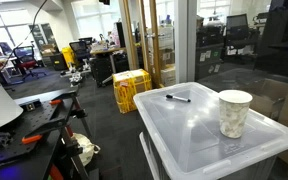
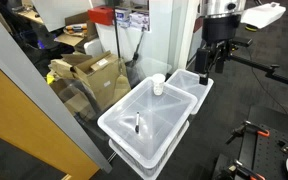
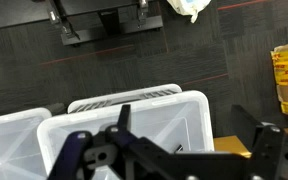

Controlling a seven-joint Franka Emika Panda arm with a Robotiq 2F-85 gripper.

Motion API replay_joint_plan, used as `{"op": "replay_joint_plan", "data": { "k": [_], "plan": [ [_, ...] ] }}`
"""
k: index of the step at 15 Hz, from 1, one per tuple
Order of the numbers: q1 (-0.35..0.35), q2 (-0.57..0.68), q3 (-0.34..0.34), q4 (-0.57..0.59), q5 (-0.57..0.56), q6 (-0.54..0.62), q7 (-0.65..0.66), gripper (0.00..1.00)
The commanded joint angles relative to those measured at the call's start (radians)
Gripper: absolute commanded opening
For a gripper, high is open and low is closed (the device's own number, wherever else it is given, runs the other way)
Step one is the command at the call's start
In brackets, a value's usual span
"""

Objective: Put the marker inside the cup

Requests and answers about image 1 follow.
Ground black and silver marker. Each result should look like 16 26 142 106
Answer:
165 94 192 103

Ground dark cabinet with labels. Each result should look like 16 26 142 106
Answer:
195 43 226 81

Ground orange clamp handle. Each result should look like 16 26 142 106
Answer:
21 134 44 145
48 98 64 106

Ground clear plastic storage bin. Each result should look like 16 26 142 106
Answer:
132 81 288 180

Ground office chair with red seat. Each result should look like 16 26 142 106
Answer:
12 45 48 83

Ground yellow crate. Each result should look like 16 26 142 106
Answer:
112 68 153 115

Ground white plastic bag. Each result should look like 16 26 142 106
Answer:
71 132 102 167

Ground black perforated work table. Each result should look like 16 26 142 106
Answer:
0 87 100 180

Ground wooden desk top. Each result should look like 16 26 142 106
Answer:
89 46 127 56

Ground black high-back office chair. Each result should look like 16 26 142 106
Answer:
223 13 252 52

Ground yellow bin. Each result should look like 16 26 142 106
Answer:
61 46 79 70

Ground small black drawer cabinet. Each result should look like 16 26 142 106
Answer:
48 52 69 72

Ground black mesh office chair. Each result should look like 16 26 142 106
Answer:
68 40 92 71

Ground black equipment cabinet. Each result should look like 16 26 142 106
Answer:
89 54 116 88

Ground grey plastic storage bin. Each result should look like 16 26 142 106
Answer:
138 131 278 180

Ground brown cardboard box with flap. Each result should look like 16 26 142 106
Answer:
248 78 288 122

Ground black hanging cable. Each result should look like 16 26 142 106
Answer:
0 0 49 73

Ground white patterned paper cup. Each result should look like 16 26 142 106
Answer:
218 89 254 139

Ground stacked white cardboard boxes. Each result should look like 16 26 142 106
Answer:
158 26 177 88

